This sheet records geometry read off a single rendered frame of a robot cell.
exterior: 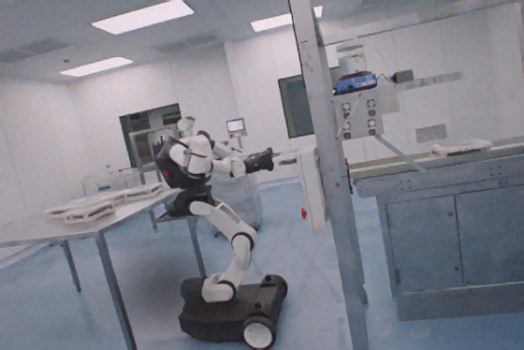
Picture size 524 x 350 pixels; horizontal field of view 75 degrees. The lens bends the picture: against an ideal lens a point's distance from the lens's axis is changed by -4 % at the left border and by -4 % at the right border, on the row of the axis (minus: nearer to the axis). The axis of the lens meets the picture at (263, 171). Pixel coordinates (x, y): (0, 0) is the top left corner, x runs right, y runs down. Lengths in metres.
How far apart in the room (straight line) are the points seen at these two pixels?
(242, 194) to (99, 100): 4.64
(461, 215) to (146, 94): 6.48
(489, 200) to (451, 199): 0.19
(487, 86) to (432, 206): 5.80
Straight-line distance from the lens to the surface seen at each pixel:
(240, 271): 2.29
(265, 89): 6.95
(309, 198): 1.12
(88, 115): 8.20
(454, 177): 1.98
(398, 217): 2.03
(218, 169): 1.80
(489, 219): 2.15
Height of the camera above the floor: 1.27
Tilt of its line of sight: 8 degrees down
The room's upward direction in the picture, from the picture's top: 12 degrees counter-clockwise
